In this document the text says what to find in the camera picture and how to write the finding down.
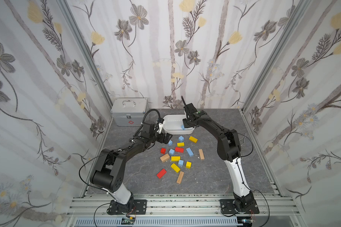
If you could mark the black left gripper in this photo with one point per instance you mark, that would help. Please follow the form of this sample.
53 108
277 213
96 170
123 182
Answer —
163 136

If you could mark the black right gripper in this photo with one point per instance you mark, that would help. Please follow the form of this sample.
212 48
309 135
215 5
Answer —
188 114

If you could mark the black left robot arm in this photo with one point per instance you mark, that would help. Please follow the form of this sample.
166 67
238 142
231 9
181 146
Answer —
109 169

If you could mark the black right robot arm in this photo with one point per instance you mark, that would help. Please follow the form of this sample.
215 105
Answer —
229 150

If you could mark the white plastic tub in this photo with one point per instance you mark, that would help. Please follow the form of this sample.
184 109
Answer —
172 125

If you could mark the yellow small block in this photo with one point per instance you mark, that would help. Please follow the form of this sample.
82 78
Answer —
180 144

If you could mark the red rectangular block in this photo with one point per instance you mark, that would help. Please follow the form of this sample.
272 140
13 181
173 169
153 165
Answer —
180 150

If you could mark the yellow flat block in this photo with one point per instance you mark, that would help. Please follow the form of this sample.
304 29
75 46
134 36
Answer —
175 158

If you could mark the yellow rectangular block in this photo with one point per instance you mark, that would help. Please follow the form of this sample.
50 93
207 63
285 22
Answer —
193 139

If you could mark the long light blue block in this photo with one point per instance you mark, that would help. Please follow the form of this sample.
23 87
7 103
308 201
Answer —
190 152

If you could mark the yellow long block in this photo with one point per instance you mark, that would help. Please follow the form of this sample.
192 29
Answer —
175 168

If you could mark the yellow cube block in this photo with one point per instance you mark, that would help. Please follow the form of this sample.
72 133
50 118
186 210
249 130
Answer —
188 165

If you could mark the red long block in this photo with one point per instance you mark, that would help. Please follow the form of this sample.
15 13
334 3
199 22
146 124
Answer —
161 173

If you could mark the natural wood long block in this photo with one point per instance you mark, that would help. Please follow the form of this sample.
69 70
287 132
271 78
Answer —
201 154
180 177

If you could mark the silver first aid case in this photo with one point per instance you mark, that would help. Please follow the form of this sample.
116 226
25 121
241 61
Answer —
129 111

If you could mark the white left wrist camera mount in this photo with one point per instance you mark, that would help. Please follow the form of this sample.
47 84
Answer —
159 125

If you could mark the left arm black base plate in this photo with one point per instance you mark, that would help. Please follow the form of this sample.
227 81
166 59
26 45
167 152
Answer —
133 207

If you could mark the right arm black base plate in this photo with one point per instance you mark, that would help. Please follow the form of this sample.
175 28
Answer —
233 207

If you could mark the white vented cable duct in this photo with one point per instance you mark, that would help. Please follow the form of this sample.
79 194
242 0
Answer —
159 222

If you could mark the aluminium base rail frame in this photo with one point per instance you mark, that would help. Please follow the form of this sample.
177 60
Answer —
275 211

